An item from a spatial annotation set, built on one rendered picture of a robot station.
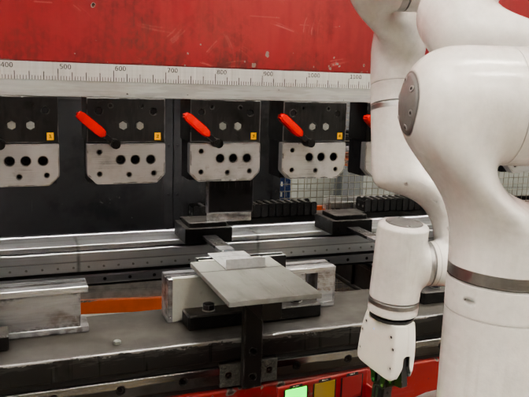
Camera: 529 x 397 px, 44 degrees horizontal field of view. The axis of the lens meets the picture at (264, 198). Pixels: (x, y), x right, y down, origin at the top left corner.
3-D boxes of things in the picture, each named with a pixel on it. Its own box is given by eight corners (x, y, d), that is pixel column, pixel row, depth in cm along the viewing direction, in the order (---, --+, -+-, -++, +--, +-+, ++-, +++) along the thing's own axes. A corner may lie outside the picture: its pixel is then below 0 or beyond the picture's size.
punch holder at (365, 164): (364, 177, 147) (368, 102, 144) (345, 172, 155) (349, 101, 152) (420, 176, 152) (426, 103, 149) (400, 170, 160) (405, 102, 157)
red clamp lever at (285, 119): (285, 112, 133) (317, 142, 137) (277, 110, 137) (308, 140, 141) (279, 118, 133) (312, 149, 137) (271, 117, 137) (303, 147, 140)
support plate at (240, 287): (228, 307, 115) (229, 302, 115) (190, 266, 139) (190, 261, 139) (322, 298, 121) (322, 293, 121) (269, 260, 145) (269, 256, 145)
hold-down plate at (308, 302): (188, 331, 134) (188, 317, 133) (181, 321, 139) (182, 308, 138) (321, 316, 145) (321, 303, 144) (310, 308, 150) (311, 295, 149)
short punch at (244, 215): (208, 223, 139) (209, 179, 138) (205, 220, 141) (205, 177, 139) (252, 220, 143) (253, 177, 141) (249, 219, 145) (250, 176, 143)
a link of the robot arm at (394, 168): (448, 114, 118) (450, 284, 116) (363, 109, 115) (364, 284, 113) (472, 103, 109) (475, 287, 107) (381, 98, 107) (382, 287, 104)
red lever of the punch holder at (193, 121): (189, 110, 126) (225, 142, 130) (183, 109, 130) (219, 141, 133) (183, 117, 126) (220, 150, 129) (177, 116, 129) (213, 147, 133)
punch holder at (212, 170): (190, 182, 133) (190, 98, 130) (179, 176, 140) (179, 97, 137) (259, 179, 138) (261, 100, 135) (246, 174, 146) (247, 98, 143)
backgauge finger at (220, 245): (201, 261, 145) (202, 239, 144) (174, 234, 169) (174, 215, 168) (253, 257, 149) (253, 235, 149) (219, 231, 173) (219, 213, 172)
